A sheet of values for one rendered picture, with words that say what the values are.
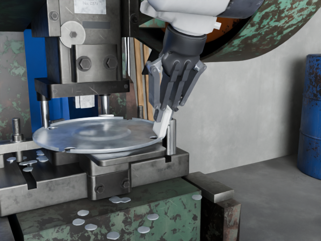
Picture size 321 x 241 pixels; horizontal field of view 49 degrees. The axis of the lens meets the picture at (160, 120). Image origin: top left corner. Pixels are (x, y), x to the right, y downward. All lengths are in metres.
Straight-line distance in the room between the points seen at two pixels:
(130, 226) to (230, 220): 0.23
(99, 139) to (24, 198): 0.19
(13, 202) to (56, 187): 0.09
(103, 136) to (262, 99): 2.29
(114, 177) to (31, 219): 0.18
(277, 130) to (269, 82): 0.44
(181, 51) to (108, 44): 0.22
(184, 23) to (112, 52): 0.24
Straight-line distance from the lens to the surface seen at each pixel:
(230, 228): 0.85
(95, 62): 0.78
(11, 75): 1.03
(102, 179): 0.77
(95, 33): 0.82
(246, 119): 2.85
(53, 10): 0.75
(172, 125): 0.86
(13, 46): 1.03
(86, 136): 0.75
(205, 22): 0.61
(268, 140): 3.07
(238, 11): 0.53
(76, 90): 0.82
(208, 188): 0.86
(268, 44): 0.95
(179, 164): 0.89
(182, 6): 0.49
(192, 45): 0.62
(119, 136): 0.75
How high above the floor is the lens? 0.98
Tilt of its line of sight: 13 degrees down
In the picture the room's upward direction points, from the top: straight up
